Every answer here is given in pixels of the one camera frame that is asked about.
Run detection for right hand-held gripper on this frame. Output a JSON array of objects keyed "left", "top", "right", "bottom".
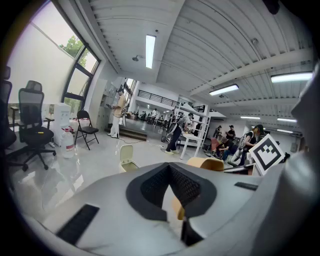
[{"left": 223, "top": 133, "right": 291, "bottom": 177}]

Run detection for black balcony railing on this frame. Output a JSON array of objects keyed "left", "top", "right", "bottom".
[{"left": 137, "top": 89, "right": 180, "bottom": 107}]

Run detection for large clear water bottle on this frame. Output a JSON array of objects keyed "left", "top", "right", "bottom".
[{"left": 60, "top": 126, "right": 76, "bottom": 159}]

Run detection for white table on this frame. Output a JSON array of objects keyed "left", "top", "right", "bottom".
[{"left": 179, "top": 131, "right": 209, "bottom": 160}]

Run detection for black framed window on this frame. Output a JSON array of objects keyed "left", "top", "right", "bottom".
[{"left": 7, "top": 1, "right": 102, "bottom": 113}]

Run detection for long ceiling tube light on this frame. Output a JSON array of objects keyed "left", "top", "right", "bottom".
[
  {"left": 145, "top": 34, "right": 157, "bottom": 69},
  {"left": 270, "top": 71, "right": 314, "bottom": 84},
  {"left": 208, "top": 83, "right": 240, "bottom": 97}
]

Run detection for white shelf rack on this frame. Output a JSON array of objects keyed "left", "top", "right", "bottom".
[{"left": 173, "top": 102, "right": 211, "bottom": 147}]

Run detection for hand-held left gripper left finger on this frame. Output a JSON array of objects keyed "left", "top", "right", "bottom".
[{"left": 125, "top": 162, "right": 171, "bottom": 222}]

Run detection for red fabric chair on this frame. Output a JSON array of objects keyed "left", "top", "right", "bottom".
[{"left": 210, "top": 137, "right": 222, "bottom": 152}]

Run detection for cream open-lid trash bin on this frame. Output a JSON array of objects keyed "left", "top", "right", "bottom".
[{"left": 118, "top": 144, "right": 141, "bottom": 174}]

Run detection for white power strip with cables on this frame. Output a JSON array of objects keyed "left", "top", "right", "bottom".
[{"left": 146, "top": 141, "right": 166, "bottom": 151}]

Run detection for brown wooden steps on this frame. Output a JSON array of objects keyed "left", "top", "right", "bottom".
[{"left": 104, "top": 124, "right": 149, "bottom": 141}]

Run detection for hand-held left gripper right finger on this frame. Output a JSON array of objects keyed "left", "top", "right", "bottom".
[{"left": 169, "top": 162, "right": 217, "bottom": 247}]

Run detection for grey locker cabinet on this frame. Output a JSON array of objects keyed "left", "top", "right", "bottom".
[{"left": 95, "top": 78, "right": 118, "bottom": 132}]

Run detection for white water dispenser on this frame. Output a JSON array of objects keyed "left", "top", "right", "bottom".
[{"left": 53, "top": 102, "right": 72, "bottom": 147}]

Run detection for black folding chair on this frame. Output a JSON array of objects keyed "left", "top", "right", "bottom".
[{"left": 74, "top": 110, "right": 100, "bottom": 151}]

